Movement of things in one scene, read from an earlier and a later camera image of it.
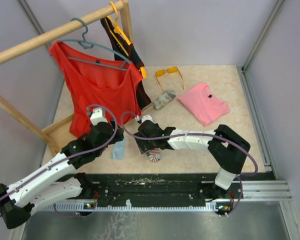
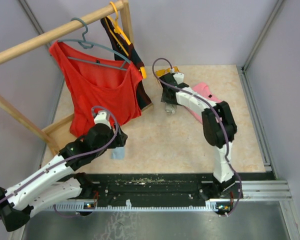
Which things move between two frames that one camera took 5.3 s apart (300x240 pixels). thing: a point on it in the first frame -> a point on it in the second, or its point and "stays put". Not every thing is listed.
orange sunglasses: (171, 69) stays put
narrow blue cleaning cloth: (118, 150) stays put
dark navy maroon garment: (122, 50) stays put
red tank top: (89, 85) stays put
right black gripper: (140, 141) -> (164, 99)
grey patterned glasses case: (163, 98) -> (170, 109)
